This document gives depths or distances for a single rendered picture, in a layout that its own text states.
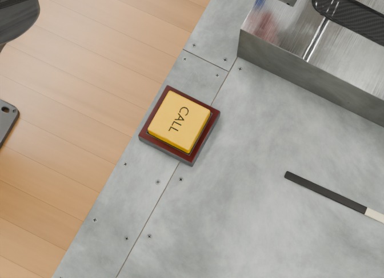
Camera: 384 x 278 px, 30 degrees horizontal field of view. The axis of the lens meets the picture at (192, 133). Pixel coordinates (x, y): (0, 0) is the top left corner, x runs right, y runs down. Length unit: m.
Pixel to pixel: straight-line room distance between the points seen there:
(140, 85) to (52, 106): 0.12
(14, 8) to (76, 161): 0.37
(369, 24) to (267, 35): 0.13
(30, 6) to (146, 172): 0.37
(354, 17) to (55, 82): 0.40
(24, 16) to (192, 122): 0.34
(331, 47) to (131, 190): 0.31
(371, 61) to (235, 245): 0.28
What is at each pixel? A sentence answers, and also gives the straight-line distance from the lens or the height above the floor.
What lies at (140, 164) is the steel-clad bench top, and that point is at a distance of 0.94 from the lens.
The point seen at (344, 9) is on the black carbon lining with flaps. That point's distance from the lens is 0.93.
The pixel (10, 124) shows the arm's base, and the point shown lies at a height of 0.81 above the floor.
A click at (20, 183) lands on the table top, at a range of 0.96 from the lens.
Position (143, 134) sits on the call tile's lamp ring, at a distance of 0.92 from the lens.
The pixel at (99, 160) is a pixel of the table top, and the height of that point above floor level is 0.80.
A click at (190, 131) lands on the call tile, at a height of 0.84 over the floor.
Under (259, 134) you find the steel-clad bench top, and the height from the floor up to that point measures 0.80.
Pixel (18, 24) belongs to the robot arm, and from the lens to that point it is 0.65.
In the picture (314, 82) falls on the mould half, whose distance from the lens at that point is 0.94.
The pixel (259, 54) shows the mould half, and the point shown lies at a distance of 0.94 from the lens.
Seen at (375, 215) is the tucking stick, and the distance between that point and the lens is 0.94.
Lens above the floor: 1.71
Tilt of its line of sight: 74 degrees down
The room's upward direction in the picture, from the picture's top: 2 degrees counter-clockwise
